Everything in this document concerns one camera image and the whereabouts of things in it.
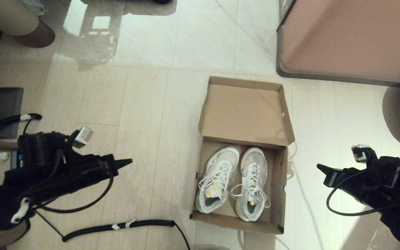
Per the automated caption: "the brown cardboard shoe box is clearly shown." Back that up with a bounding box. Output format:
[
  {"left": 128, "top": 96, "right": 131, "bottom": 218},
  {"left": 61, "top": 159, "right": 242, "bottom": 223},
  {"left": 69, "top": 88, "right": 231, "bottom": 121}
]
[{"left": 190, "top": 76, "right": 295, "bottom": 235}]

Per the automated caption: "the pink upholstered furniture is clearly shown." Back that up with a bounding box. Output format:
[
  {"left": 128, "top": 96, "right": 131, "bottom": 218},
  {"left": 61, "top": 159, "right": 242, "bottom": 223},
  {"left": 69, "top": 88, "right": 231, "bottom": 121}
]
[{"left": 276, "top": 0, "right": 400, "bottom": 90}]

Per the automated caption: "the black coiled power cable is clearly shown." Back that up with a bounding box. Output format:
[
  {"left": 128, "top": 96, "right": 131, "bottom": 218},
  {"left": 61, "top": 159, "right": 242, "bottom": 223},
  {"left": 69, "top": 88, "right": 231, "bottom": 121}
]
[{"left": 0, "top": 113, "right": 43, "bottom": 139}]

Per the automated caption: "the white mesh sneaker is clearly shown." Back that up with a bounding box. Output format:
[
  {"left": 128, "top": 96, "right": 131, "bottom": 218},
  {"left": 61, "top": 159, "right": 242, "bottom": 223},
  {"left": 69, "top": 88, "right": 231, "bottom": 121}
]
[
  {"left": 195, "top": 146, "right": 241, "bottom": 214},
  {"left": 231, "top": 147, "right": 271, "bottom": 222}
]

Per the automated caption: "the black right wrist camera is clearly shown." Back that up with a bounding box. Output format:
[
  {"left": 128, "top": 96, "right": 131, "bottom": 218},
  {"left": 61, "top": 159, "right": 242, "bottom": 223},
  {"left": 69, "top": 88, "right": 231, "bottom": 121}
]
[{"left": 351, "top": 144, "right": 377, "bottom": 164}]

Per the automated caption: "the black coiled cable with tape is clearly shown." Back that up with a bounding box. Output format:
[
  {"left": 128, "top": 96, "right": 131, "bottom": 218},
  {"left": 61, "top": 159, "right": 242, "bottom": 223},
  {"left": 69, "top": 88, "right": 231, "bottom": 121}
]
[{"left": 33, "top": 208, "right": 191, "bottom": 250}]

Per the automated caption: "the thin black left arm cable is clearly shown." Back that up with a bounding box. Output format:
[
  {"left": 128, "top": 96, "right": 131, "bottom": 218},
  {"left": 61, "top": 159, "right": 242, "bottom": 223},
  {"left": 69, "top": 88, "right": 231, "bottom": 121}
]
[{"left": 30, "top": 139, "right": 114, "bottom": 213}]

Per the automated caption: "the grey power inverter box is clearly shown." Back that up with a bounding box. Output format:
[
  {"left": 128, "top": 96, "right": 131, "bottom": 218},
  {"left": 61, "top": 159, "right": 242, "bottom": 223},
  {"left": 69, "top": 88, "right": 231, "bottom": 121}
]
[{"left": 10, "top": 149, "right": 22, "bottom": 170}]

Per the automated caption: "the crumpled grey plastic sheet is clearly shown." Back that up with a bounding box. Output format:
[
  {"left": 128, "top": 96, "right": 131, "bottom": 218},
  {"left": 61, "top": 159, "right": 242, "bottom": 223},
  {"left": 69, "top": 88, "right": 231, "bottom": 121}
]
[{"left": 20, "top": 0, "right": 46, "bottom": 16}]

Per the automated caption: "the beige ribbed ottoman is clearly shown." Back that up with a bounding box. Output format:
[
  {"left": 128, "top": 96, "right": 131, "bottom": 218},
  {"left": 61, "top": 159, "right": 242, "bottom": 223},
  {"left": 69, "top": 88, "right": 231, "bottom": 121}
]
[{"left": 0, "top": 0, "right": 56, "bottom": 48}]

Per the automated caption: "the clear plastic bag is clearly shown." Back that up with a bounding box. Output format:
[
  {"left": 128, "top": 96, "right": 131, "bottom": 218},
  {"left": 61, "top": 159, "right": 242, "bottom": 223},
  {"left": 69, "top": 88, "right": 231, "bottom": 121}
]
[{"left": 367, "top": 222, "right": 395, "bottom": 250}]

